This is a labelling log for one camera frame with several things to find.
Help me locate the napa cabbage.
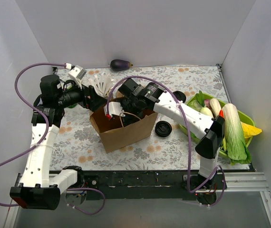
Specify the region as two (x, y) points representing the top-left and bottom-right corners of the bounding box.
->
(222, 103), (252, 164)

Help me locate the red chili pepper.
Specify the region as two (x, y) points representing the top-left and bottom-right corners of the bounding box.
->
(219, 110), (224, 118)

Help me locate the purple eggplant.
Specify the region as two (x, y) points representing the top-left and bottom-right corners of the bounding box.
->
(110, 59), (133, 72)

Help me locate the round green cabbage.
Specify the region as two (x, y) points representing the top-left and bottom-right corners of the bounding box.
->
(187, 100), (202, 112)

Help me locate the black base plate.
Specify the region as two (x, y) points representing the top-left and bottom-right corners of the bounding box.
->
(69, 170), (226, 200)

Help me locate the black plastic cup lid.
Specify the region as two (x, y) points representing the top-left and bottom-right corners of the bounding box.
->
(172, 91), (187, 103)

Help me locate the brown paper coffee cup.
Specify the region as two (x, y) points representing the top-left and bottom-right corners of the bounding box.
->
(172, 91), (187, 103)

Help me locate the bundle of white straws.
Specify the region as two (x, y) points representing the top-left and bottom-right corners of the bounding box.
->
(88, 73), (115, 97)

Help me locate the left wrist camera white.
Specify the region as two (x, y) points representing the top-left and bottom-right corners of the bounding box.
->
(65, 63), (87, 90)

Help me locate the yellow pepper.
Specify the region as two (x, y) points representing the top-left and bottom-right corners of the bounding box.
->
(241, 122), (262, 139)

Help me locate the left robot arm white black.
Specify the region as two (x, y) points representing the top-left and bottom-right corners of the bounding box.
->
(10, 75), (107, 210)

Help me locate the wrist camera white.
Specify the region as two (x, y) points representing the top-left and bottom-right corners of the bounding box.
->
(104, 102), (124, 120)
(65, 63), (87, 90)

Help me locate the aluminium frame rail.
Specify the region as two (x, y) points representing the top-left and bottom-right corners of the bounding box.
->
(5, 170), (271, 228)

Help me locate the stack of black lids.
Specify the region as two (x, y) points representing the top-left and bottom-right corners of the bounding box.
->
(155, 121), (172, 137)

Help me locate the brown paper bag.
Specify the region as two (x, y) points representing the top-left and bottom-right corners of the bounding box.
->
(90, 107), (158, 153)

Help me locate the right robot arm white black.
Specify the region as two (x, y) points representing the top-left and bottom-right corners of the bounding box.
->
(114, 76), (225, 193)

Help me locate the green vegetable tray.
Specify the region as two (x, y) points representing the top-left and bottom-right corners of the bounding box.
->
(180, 93), (256, 159)

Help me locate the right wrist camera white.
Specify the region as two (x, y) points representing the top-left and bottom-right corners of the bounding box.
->
(104, 102), (124, 120)

